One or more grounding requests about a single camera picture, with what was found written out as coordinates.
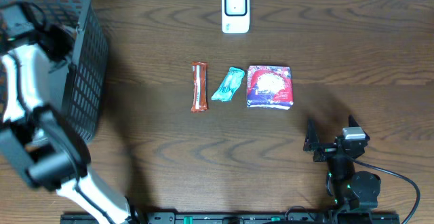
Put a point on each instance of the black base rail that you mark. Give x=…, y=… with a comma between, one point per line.
x=293, y=217

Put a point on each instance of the red purple noodle packet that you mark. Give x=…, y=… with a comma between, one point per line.
x=269, y=87

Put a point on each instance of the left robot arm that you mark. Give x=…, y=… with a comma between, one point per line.
x=36, y=138

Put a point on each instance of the grey plastic mesh basket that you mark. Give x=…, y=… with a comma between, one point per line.
x=76, y=83

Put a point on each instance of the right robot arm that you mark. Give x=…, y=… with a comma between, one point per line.
x=353, y=191

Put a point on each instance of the white barcode scanner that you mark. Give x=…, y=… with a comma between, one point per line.
x=235, y=16

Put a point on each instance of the teal snack packet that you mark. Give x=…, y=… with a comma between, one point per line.
x=229, y=85

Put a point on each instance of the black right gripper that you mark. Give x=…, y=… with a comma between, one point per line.
x=312, y=144

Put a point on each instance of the orange-brown snack bar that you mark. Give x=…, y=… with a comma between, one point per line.
x=200, y=102

